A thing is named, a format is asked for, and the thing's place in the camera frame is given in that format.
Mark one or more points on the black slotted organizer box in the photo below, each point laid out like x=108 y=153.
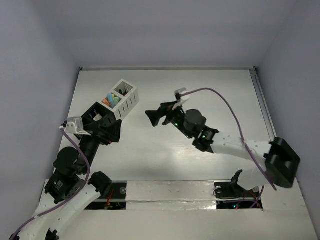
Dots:
x=98 y=113

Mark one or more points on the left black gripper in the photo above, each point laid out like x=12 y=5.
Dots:
x=105 y=124

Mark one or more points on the aluminium side rail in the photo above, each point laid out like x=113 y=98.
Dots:
x=268 y=120

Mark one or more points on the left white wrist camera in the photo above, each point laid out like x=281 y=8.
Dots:
x=73 y=125

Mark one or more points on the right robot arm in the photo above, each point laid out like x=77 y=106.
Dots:
x=211 y=140

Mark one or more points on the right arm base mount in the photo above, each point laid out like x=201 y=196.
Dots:
x=230 y=196

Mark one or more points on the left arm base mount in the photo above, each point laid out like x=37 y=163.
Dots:
x=115 y=200

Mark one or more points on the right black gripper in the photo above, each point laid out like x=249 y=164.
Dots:
x=166 y=109

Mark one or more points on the blue highlighter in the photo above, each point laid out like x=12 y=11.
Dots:
x=109 y=97

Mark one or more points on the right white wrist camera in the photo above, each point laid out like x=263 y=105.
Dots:
x=182 y=96

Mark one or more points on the grey orange-tipped highlighter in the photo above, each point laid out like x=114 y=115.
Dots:
x=106 y=102

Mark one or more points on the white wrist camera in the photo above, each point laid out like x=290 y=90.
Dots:
x=182 y=96
x=73 y=125

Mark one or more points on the white slotted organizer box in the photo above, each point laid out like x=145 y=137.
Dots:
x=127 y=102

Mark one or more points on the black marker in organizer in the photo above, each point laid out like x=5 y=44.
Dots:
x=122 y=93

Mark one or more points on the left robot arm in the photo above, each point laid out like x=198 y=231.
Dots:
x=72 y=187

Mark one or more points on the green highlighter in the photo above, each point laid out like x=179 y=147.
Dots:
x=116 y=100

